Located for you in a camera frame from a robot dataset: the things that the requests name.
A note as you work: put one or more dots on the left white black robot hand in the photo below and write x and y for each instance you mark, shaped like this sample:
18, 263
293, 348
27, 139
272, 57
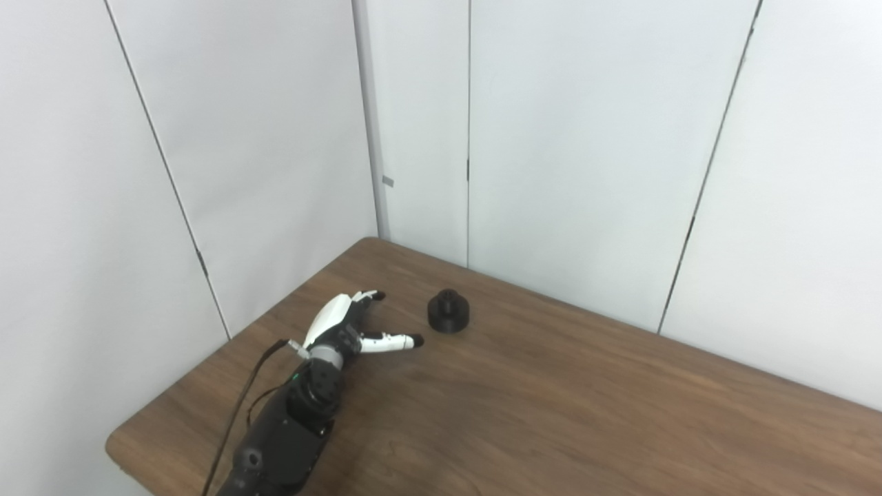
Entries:
329, 320

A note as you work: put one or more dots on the round black part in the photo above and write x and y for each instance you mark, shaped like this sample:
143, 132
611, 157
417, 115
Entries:
451, 317

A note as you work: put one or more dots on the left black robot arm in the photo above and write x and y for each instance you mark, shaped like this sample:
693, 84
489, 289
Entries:
289, 434

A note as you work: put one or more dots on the gray wall corner post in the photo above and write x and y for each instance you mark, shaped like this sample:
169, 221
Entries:
371, 124

